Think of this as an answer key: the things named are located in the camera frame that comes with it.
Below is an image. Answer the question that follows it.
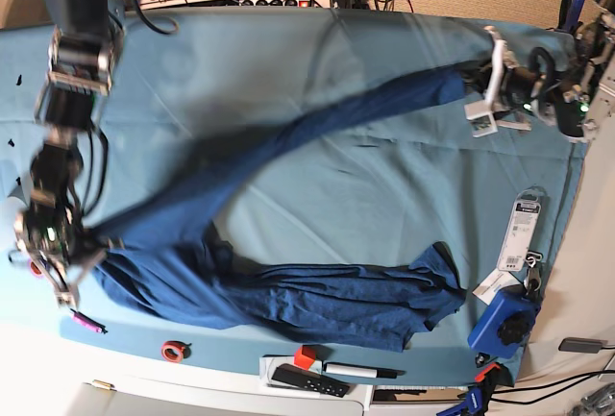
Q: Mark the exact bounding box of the power strip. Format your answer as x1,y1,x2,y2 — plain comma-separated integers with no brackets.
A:
211,0,325,8

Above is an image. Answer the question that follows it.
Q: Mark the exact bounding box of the orange red cube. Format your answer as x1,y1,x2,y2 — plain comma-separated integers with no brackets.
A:
293,345,317,371

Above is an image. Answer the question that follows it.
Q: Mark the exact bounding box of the white black marker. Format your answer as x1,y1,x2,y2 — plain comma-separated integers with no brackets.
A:
323,362,399,379

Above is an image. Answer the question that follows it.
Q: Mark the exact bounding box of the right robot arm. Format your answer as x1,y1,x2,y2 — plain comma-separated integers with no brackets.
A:
13,0,125,310

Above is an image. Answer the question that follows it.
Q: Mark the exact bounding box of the grey adapter box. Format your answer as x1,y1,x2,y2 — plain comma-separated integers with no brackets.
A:
558,337,603,354

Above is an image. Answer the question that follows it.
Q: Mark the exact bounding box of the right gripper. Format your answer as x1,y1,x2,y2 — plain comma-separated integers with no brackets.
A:
26,235,125,308

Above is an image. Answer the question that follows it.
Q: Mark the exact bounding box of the blue orange clamp bottom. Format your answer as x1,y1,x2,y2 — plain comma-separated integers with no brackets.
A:
437,363,504,416

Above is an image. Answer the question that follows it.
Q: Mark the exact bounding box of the purple tape roll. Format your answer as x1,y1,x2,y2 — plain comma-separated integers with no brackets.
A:
29,259,44,278

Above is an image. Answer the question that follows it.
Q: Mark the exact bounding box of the white blister pack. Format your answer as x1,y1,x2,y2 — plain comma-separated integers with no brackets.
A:
496,187,545,272

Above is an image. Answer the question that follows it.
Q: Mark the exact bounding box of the blue box with knob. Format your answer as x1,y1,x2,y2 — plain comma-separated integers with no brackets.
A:
467,289,540,359

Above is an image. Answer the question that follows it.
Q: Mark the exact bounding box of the red tape roll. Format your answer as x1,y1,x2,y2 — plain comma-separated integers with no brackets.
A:
160,340,191,363

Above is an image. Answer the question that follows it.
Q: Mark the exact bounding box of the metal keys carabiner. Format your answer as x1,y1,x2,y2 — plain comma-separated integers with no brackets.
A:
524,251,543,302

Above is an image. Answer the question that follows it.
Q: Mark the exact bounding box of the light blue table cloth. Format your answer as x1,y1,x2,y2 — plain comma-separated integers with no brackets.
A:
1,8,586,374

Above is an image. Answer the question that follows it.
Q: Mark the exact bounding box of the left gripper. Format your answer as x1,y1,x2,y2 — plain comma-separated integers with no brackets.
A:
458,25,533,138

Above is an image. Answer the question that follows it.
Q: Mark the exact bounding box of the white paper card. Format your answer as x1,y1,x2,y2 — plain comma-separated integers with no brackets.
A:
472,269,521,306

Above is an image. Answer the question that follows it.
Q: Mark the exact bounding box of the black remote control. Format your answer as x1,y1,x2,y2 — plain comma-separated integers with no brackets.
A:
271,364,351,398

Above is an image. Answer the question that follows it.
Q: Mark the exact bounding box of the dark blue t-shirt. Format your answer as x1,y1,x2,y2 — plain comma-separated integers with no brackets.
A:
82,65,468,352

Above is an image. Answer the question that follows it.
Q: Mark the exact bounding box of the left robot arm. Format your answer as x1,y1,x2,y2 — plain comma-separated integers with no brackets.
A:
460,0,614,142

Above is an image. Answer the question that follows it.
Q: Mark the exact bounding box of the pink pen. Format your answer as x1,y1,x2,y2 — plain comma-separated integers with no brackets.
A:
71,309,108,334

